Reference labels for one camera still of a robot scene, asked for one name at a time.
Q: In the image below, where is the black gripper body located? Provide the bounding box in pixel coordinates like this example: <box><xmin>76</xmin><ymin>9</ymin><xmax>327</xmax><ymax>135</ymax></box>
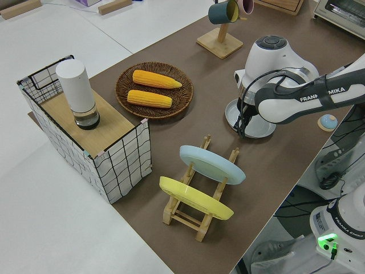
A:
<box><xmin>237</xmin><ymin>100</ymin><xmax>259</xmax><ymax>124</ymax></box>

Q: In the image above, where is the gray round plate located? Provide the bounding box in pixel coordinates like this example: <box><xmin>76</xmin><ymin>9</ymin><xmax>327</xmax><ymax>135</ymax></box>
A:
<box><xmin>224</xmin><ymin>98</ymin><xmax>277</xmax><ymax>139</ymax></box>

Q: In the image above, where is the light blue round plate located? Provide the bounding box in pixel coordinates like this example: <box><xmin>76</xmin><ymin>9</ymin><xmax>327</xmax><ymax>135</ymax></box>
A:
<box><xmin>179</xmin><ymin>144</ymin><xmax>246</xmax><ymax>186</ymax></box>

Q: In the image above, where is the yellow round plate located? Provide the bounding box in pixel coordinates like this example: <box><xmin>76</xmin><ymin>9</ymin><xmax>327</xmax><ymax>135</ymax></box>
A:
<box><xmin>159</xmin><ymin>176</ymin><xmax>235</xmax><ymax>221</ymax></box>

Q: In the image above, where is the wooden plate rack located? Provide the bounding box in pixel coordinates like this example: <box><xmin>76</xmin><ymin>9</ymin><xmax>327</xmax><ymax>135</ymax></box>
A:
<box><xmin>162</xmin><ymin>134</ymin><xmax>240</xmax><ymax>243</ymax></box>

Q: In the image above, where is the brown table mat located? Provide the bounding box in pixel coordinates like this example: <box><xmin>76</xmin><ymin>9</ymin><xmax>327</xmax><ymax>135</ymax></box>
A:
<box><xmin>27</xmin><ymin>0</ymin><xmax>365</xmax><ymax>274</ymax></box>

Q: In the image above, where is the brown wicker basket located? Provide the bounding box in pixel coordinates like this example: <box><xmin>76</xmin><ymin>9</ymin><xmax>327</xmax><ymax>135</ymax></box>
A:
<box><xmin>115</xmin><ymin>61</ymin><xmax>194</xmax><ymax>119</ymax></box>

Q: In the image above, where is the wooden mug stand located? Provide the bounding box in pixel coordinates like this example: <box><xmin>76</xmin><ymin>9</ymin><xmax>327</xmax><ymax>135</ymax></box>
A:
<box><xmin>196</xmin><ymin>15</ymin><xmax>246</xmax><ymax>60</ymax></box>

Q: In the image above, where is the blue service bell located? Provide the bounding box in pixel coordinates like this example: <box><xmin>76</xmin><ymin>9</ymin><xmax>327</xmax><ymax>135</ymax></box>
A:
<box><xmin>317</xmin><ymin>113</ymin><xmax>339</xmax><ymax>132</ymax></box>

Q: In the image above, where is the yellow corn cob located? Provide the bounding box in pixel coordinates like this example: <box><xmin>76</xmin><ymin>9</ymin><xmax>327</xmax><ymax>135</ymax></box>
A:
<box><xmin>127</xmin><ymin>89</ymin><xmax>173</xmax><ymax>110</ymax></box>
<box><xmin>132</xmin><ymin>70</ymin><xmax>183</xmax><ymax>90</ymax></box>

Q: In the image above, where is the dark blue mug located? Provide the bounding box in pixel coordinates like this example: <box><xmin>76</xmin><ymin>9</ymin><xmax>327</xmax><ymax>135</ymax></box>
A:
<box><xmin>208</xmin><ymin>0</ymin><xmax>240</xmax><ymax>25</ymax></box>

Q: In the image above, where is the pink mug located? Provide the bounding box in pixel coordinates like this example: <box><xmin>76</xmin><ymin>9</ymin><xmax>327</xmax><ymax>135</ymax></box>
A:
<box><xmin>236</xmin><ymin>0</ymin><xmax>255</xmax><ymax>15</ymax></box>

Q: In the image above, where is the wooden cabinet box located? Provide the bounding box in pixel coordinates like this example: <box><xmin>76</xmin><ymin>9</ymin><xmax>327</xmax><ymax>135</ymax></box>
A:
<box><xmin>253</xmin><ymin>0</ymin><xmax>305</xmax><ymax>15</ymax></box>

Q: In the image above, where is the white toaster oven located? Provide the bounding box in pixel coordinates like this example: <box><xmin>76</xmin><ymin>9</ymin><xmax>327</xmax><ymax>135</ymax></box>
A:
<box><xmin>313</xmin><ymin>0</ymin><xmax>365</xmax><ymax>37</ymax></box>

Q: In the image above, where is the white cylinder with metal base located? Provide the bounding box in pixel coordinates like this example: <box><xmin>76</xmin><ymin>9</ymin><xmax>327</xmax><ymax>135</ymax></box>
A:
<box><xmin>55</xmin><ymin>59</ymin><xmax>101</xmax><ymax>131</ymax></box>

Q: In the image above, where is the light wooden block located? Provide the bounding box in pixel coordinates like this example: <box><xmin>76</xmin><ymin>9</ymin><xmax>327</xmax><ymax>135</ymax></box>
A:
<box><xmin>98</xmin><ymin>0</ymin><xmax>132</xmax><ymax>15</ymax></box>
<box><xmin>0</xmin><ymin>0</ymin><xmax>42</xmax><ymax>21</ymax></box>

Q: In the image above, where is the purple tissue box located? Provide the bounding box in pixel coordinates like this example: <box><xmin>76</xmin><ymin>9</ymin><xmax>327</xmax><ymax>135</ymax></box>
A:
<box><xmin>72</xmin><ymin>0</ymin><xmax>102</xmax><ymax>7</ymax></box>

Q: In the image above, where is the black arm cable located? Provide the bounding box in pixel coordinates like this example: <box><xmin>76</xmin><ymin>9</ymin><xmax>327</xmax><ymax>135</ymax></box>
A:
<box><xmin>238</xmin><ymin>68</ymin><xmax>329</xmax><ymax>139</ymax></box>

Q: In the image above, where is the wire grid box wooden shelf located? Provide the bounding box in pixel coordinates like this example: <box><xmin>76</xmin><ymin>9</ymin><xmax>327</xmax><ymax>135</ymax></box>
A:
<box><xmin>16</xmin><ymin>54</ymin><xmax>152</xmax><ymax>205</ymax></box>

